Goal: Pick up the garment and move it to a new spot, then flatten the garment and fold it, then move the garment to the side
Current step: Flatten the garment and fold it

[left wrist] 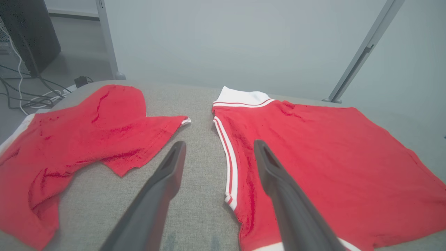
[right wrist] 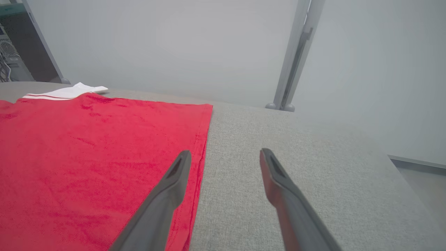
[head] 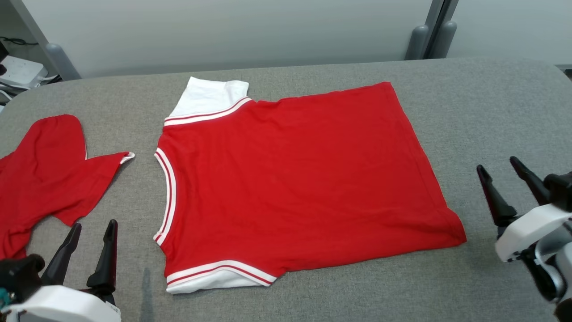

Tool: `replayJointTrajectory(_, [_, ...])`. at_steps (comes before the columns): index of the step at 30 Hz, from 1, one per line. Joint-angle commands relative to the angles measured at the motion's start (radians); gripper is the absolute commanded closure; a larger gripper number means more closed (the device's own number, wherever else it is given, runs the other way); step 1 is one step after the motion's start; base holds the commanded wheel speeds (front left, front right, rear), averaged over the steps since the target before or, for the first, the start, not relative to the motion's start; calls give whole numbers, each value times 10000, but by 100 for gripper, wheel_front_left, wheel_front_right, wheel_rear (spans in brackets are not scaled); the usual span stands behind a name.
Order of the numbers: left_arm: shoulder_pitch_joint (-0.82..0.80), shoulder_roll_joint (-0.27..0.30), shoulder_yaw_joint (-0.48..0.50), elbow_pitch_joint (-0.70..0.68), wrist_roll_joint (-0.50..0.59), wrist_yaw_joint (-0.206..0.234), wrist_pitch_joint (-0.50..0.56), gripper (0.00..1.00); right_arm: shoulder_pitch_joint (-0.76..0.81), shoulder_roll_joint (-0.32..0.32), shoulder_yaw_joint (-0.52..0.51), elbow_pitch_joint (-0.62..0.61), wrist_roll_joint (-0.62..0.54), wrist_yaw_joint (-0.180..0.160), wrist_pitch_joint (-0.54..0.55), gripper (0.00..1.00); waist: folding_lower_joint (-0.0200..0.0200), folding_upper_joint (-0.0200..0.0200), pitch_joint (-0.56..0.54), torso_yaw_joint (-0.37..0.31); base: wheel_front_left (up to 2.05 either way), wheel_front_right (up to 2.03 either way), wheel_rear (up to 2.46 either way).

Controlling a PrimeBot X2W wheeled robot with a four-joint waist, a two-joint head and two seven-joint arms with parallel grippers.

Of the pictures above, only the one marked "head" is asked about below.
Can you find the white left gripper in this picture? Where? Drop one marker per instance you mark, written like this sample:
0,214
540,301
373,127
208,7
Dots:
62,306

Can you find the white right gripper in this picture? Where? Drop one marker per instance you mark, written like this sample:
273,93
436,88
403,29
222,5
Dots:
527,230

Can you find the red shorts with white trim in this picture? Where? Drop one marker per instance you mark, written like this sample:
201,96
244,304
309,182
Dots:
49,170

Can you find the red t-shirt with white sleeves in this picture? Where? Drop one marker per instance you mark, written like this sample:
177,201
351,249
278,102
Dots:
290,179

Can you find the grey rounded partition foot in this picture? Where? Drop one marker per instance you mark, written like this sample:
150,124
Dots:
443,39
417,42
62,62

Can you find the white power strip with plug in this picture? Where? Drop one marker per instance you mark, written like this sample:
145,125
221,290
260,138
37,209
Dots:
20,71

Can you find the grey fabric cushion surface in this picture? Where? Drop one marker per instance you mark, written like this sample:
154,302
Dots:
313,306

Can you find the dark shelf unit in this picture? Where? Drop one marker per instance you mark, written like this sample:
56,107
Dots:
29,22

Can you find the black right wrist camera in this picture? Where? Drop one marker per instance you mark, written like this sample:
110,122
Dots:
561,190

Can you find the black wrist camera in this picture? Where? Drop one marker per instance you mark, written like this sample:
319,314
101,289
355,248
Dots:
22,273
561,190

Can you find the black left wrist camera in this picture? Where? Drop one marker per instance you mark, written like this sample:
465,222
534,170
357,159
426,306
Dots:
22,273

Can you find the teal left camera connector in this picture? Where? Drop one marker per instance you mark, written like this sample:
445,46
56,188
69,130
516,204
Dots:
3,297

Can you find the grey double partition post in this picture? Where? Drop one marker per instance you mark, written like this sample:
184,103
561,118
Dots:
440,11

